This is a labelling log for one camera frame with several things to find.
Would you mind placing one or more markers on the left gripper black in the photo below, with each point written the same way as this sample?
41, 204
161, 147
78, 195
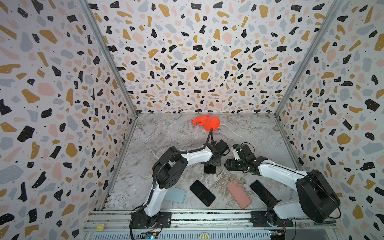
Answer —
217, 162

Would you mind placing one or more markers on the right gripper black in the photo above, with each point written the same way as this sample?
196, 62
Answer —
233, 164

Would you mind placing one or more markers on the black phone case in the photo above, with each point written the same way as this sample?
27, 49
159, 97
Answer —
210, 168

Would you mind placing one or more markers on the black smartphone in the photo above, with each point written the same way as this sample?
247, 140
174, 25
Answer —
268, 199
204, 194

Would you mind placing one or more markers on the light blue phone case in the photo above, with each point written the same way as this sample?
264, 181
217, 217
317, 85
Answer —
175, 195

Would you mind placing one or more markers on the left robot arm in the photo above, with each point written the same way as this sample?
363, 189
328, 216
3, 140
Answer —
169, 168

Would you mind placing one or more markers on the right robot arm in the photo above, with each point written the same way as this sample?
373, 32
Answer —
316, 199

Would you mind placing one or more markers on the pink phone case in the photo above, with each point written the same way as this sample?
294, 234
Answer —
238, 193

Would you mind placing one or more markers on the red plush whale toy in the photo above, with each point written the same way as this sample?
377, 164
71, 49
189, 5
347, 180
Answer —
208, 122

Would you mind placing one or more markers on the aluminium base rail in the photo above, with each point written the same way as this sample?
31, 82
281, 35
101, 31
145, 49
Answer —
206, 225

